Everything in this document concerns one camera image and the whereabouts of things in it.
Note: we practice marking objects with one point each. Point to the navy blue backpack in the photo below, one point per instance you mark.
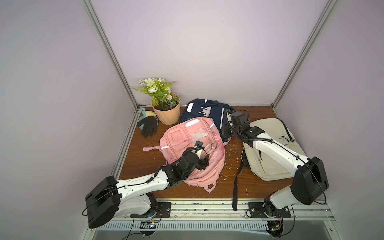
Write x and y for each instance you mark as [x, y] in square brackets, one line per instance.
[208, 109]

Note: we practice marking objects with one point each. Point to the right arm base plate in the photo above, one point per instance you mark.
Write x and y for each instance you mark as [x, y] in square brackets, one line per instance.
[261, 211]

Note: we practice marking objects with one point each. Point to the yellow sponge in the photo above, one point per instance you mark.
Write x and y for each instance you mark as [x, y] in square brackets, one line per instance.
[150, 114]

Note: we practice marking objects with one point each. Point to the aluminium mounting rail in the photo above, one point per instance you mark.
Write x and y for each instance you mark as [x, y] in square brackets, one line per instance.
[221, 209]

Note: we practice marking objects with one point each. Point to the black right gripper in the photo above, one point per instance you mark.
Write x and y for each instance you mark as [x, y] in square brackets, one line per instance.
[227, 129]

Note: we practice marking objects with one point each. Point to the left circuit board with cable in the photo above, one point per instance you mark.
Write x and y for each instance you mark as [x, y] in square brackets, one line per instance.
[145, 229]

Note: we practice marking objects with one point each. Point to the green white artificial plant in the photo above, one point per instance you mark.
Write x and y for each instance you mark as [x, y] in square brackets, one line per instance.
[164, 99]

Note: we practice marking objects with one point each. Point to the circuit board with cable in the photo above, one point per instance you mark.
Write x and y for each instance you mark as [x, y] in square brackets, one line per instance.
[145, 229]
[277, 229]

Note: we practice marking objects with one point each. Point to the cream canvas backpack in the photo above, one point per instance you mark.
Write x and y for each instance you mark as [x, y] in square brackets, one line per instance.
[276, 155]

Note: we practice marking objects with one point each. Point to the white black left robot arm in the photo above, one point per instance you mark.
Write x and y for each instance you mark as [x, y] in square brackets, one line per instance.
[111, 197]

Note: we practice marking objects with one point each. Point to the corner aluminium profile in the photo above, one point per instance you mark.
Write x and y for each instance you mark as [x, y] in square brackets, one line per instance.
[92, 13]
[327, 11]

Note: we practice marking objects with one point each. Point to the right corner aluminium profile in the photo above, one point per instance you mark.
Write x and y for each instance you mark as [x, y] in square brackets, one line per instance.
[327, 11]

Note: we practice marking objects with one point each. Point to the black work glove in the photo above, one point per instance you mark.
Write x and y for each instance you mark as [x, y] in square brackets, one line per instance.
[149, 126]

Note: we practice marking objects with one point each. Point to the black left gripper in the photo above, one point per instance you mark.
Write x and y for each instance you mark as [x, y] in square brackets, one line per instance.
[202, 163]

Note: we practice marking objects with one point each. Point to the terracotta flower pot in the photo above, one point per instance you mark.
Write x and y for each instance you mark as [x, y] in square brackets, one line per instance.
[167, 112]

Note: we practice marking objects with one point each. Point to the left corner aluminium profile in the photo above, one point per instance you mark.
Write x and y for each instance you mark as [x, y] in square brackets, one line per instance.
[92, 13]

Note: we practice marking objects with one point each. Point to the right circuit board with cable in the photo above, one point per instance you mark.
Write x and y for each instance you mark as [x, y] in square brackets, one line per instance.
[277, 229]

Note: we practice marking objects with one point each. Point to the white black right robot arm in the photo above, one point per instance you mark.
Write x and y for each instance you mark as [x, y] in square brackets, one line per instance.
[308, 184]

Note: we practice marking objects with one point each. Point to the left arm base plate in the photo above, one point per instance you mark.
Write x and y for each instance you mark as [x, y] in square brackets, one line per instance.
[161, 209]

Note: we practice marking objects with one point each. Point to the pink backpack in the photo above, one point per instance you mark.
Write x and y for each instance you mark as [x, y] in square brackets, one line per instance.
[179, 138]

